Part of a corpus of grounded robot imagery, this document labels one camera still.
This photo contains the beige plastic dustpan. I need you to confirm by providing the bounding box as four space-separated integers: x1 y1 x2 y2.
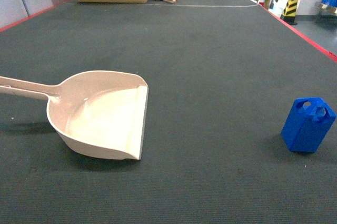
1 70 149 160

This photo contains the blue plastic block part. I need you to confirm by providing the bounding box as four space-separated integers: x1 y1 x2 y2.
281 97 336 153

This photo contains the yellow black striped bollard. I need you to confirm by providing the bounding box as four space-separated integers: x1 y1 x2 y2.
280 0 298 25

